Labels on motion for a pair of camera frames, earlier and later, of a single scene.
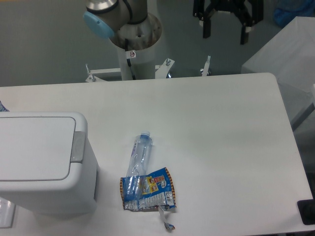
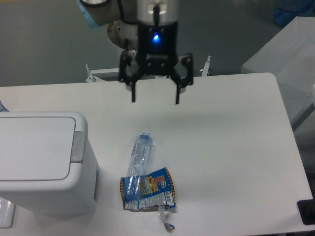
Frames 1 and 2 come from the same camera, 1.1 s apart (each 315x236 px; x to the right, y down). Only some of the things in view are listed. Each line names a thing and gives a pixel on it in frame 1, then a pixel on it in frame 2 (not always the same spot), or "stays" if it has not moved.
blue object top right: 287,10 stays
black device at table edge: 306,209 stays
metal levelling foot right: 204,71 stays
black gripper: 229,6 to 157,47
